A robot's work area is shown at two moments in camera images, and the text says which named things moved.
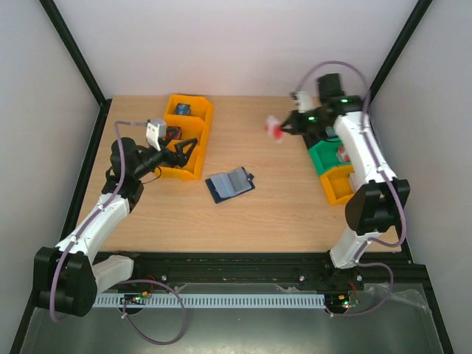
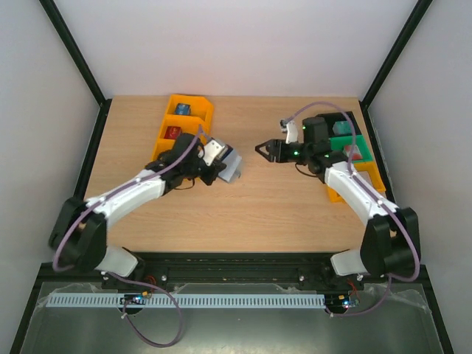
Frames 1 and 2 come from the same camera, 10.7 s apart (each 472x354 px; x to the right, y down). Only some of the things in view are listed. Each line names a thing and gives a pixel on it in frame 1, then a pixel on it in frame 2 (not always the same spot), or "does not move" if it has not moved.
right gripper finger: [290, 121] -> [270, 143]
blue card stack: [183, 109] does not move
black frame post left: [82, 63] does not move
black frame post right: [420, 9] does not move
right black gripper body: [295, 123] -> [276, 151]
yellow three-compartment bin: [193, 113] does not move
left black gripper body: [169, 159] -> [207, 178]
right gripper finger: [294, 129] -> [271, 157]
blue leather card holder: [226, 186] -> [234, 165]
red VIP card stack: [174, 133] does not move
